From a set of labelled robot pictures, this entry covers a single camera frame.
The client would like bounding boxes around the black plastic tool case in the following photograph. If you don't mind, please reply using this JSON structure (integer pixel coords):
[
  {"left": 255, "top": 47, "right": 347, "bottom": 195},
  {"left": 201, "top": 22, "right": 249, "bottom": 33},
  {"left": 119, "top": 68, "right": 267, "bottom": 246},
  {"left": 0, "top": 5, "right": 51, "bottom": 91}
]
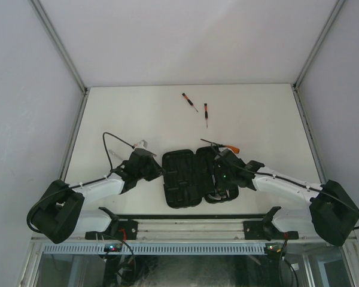
[{"left": 162, "top": 146, "right": 239, "bottom": 209}]

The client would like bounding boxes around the small claw hammer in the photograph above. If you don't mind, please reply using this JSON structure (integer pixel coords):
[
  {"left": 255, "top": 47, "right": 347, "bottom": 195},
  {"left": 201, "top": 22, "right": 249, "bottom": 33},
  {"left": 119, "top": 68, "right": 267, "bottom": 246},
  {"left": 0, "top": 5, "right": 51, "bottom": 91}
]
[{"left": 207, "top": 193, "right": 229, "bottom": 201}]

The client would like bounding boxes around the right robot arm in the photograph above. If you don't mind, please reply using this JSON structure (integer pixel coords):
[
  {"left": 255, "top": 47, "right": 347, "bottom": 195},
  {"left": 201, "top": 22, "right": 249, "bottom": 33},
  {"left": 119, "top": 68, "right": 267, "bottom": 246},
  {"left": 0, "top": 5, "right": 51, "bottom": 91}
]
[{"left": 211, "top": 146, "right": 359, "bottom": 246}]

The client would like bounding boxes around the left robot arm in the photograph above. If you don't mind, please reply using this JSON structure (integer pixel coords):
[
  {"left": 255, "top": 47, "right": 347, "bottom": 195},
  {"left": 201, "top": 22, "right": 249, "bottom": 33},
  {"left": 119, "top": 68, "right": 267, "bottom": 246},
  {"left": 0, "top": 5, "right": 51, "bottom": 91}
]
[{"left": 26, "top": 148, "right": 166, "bottom": 244}]

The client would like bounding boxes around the small orange precision screwdriver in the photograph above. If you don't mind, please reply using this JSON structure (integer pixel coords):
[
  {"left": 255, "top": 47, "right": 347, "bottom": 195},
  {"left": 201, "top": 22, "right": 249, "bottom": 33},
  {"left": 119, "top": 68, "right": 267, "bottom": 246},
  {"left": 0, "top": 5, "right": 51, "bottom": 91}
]
[{"left": 182, "top": 93, "right": 199, "bottom": 112}]

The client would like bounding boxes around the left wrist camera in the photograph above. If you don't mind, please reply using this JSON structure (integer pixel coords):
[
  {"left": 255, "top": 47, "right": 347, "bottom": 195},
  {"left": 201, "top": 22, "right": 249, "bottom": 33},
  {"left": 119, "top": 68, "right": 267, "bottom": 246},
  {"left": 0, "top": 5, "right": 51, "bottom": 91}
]
[{"left": 133, "top": 140, "right": 151, "bottom": 154}]

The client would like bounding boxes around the large orange handled screwdriver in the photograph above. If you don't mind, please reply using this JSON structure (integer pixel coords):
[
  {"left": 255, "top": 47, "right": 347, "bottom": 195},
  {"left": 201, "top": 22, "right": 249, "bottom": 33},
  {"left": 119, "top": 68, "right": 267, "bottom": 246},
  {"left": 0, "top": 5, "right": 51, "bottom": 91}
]
[{"left": 201, "top": 139, "right": 240, "bottom": 154}]

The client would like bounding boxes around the left camera cable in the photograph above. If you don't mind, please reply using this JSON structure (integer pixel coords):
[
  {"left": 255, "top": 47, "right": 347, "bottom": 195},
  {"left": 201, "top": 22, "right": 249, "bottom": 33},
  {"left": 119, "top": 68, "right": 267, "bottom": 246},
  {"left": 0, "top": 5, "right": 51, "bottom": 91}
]
[{"left": 26, "top": 132, "right": 137, "bottom": 233}]

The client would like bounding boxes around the camera cable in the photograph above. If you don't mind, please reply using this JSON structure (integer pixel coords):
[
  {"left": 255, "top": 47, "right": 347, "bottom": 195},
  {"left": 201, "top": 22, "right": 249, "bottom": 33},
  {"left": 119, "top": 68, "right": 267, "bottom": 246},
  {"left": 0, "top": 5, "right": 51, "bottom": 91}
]
[
  {"left": 211, "top": 143, "right": 359, "bottom": 230},
  {"left": 26, "top": 132, "right": 137, "bottom": 233}
]

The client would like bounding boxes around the right camera cable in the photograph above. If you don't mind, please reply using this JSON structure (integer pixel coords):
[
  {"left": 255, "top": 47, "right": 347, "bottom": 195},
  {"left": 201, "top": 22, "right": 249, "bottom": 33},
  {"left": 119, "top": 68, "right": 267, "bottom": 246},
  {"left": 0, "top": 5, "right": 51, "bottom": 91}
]
[{"left": 211, "top": 143, "right": 359, "bottom": 230}]

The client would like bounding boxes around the aluminium frame rail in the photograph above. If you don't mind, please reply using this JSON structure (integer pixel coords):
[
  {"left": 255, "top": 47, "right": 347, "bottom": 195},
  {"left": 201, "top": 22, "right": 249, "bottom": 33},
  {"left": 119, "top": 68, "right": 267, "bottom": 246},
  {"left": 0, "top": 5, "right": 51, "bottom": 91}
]
[{"left": 31, "top": 218, "right": 357, "bottom": 242}]

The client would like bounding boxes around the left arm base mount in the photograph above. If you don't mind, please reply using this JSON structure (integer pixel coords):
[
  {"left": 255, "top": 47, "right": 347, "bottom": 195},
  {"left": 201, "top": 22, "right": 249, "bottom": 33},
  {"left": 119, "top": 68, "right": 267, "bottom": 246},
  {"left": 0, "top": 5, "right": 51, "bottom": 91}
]
[{"left": 85, "top": 207, "right": 138, "bottom": 241}]

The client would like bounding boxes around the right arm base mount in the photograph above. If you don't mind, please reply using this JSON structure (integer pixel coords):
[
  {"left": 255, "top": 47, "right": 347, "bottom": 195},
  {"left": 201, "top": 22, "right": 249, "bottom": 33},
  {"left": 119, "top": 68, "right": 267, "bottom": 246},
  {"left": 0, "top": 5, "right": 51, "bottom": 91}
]
[{"left": 243, "top": 206, "right": 299, "bottom": 241}]

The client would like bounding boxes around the blue slotted cable duct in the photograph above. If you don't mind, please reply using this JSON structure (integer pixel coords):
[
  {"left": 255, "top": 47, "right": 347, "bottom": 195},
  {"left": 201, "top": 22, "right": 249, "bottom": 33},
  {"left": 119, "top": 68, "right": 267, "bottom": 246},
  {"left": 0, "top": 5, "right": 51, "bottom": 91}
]
[{"left": 42, "top": 242, "right": 266, "bottom": 255}]

